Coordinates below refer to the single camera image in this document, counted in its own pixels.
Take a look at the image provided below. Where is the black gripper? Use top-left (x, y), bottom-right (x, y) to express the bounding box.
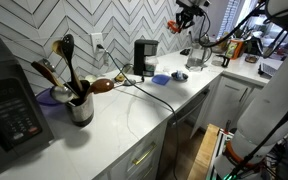
top-left (174, 4), bottom-right (206, 32)

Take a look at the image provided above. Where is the orange heart cookie cutter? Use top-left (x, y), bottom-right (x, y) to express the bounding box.
top-left (166, 19), bottom-right (182, 35)

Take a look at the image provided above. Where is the clear container under coffee machine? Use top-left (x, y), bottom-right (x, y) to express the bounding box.
top-left (145, 55), bottom-right (159, 73)

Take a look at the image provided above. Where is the black steel coffee machine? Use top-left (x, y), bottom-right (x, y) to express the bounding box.
top-left (132, 38), bottom-right (160, 78)

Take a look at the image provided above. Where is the clear glass pitcher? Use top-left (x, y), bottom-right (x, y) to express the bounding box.
top-left (185, 41), bottom-right (210, 72)

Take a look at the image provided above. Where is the blue white paper packet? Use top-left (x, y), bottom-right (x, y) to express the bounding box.
top-left (175, 69), bottom-right (185, 81)

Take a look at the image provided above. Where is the round metal dish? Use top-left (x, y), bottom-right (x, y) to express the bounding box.
top-left (170, 70), bottom-right (190, 83)

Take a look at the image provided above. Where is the orange cardboard box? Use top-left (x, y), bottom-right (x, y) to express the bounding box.
top-left (225, 38), bottom-right (246, 61)

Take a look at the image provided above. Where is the blue plastic container lid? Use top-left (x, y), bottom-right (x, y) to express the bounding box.
top-left (150, 73), bottom-right (173, 86)

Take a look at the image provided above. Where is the dark brown wooden spoon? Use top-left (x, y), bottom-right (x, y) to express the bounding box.
top-left (84, 77), bottom-right (115, 98)

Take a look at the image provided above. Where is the small white round object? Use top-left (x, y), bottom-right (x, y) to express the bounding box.
top-left (84, 74), bottom-right (99, 85)

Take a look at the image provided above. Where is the black slotted spoon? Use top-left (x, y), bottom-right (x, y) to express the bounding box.
top-left (60, 33), bottom-right (85, 95)

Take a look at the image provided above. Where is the light wooden spoon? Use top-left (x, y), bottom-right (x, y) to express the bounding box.
top-left (51, 39), bottom-right (69, 65)

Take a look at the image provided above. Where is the wooden cart board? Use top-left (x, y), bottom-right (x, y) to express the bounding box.
top-left (186, 123), bottom-right (221, 180)

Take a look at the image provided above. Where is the steel utensil holder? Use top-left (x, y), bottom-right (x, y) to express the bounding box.
top-left (64, 79), bottom-right (95, 128)

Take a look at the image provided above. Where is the steel ladle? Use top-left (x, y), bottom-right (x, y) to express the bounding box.
top-left (49, 85), bottom-right (75, 104)

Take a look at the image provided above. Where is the dark wooden spatula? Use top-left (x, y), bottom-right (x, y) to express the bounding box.
top-left (30, 60), bottom-right (64, 89)

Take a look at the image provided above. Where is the purple plastic plate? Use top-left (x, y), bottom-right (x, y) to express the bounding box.
top-left (35, 86), bottom-right (66, 107)

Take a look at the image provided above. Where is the black microwave oven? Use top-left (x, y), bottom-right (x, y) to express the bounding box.
top-left (0, 35), bottom-right (56, 176)

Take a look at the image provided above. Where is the long black power cable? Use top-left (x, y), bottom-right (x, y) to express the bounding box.
top-left (96, 44), bottom-right (182, 180)

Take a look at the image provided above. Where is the yellow ring sponge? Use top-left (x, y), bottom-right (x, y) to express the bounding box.
top-left (113, 73), bottom-right (126, 84)

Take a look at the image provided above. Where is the white wall outlet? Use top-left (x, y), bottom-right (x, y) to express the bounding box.
top-left (90, 32), bottom-right (105, 54)

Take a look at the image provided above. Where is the gold drawer handle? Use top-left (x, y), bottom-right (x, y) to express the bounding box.
top-left (131, 141), bottom-right (158, 166)

